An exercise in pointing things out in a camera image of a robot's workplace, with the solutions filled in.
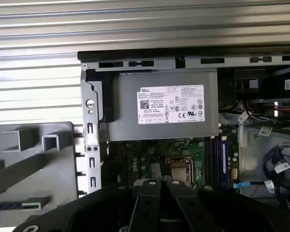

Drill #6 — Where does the green motherboard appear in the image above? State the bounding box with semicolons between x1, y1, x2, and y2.
108;136;240;194

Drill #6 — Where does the black cable loop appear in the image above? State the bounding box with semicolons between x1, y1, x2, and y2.
262;144;290;213

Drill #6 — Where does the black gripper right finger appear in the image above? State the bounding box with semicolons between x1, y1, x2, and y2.
166;180;290;232

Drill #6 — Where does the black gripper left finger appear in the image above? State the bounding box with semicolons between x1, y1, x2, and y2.
14;178;163;232

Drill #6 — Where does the blue data wire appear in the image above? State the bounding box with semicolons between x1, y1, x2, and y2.
233;181;268;190

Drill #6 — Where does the silver CPU socket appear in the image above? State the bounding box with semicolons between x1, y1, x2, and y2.
165;156;194;182

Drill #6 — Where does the black open PC case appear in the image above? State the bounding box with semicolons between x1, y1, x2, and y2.
77;47;290;213

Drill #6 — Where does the grey parts rack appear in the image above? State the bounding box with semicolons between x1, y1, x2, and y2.
0;120;79;232

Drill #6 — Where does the orange yellow power wire bundle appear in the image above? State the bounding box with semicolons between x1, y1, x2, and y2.
218;100;290;126

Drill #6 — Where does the installed RAM stick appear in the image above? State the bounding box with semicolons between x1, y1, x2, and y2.
221;144;230;175

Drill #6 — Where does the grey power supply unit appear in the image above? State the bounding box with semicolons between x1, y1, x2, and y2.
100;70;219;142

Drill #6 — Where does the dark RAM stick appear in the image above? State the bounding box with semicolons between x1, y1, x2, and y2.
0;202;24;211

